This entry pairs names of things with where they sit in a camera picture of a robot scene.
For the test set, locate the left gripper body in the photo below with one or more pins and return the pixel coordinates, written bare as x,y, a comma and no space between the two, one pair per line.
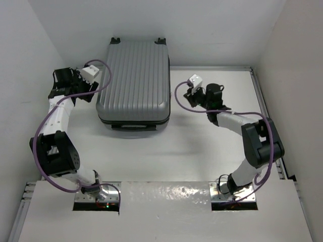
83,86

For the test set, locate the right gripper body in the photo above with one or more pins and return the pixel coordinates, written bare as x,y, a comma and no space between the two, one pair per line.
197,98

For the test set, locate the grey suitcase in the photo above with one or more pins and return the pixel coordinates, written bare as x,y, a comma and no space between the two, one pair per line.
138,95

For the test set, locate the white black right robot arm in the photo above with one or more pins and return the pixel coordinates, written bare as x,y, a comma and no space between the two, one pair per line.
262,144

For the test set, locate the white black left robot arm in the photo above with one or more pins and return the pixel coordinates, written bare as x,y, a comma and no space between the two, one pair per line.
55,154

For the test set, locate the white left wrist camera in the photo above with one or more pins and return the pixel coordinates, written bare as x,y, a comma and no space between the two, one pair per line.
89,73

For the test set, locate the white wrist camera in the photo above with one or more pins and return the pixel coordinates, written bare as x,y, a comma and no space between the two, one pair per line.
89,73
195,82

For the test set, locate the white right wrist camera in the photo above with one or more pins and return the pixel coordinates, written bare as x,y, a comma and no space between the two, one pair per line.
195,82

